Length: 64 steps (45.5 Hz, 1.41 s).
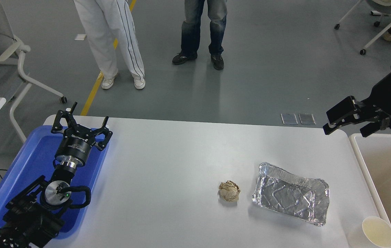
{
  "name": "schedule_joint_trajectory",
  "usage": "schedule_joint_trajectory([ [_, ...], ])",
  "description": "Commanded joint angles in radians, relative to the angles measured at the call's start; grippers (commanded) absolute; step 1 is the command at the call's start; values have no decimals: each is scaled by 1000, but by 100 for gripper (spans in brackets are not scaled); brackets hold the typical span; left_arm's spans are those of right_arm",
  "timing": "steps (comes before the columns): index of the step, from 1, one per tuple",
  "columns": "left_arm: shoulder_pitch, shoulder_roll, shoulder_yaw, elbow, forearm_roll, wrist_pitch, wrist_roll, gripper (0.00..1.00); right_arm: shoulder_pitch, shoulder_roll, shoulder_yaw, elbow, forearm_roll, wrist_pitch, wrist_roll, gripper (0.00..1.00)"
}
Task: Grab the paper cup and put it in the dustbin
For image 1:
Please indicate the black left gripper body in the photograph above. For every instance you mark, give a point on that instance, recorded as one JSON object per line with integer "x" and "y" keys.
{"x": 75, "y": 146}

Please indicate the white paper cup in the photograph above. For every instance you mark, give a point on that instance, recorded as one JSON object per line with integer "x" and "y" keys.
{"x": 378, "y": 232}

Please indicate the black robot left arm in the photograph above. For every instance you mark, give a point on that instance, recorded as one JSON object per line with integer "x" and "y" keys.
{"x": 27, "y": 213}

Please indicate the clear floor plate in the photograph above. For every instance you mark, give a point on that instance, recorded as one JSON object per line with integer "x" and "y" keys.
{"x": 289, "y": 118}
{"x": 307, "y": 118}

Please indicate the blue plastic tray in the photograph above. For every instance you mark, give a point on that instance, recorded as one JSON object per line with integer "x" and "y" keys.
{"x": 27, "y": 162}

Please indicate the silver foil tray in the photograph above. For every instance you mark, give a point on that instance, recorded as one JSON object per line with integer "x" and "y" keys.
{"x": 290, "y": 194}

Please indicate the crumpled tan paper ball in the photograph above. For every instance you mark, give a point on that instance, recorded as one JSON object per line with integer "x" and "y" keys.
{"x": 229, "y": 191}

